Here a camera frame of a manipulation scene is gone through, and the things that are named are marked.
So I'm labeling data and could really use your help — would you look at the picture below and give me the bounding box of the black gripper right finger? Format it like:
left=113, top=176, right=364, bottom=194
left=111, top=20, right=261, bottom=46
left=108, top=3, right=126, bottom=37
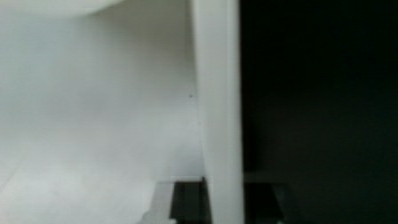
left=245, top=182, right=300, bottom=224

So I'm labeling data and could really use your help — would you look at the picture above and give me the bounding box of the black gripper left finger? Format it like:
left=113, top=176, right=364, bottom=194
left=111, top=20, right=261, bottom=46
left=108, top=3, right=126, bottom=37
left=140, top=180, right=209, bottom=224

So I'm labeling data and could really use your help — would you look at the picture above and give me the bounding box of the white square tabletop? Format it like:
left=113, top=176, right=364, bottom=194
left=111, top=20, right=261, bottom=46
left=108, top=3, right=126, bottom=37
left=0, top=0, right=243, bottom=224

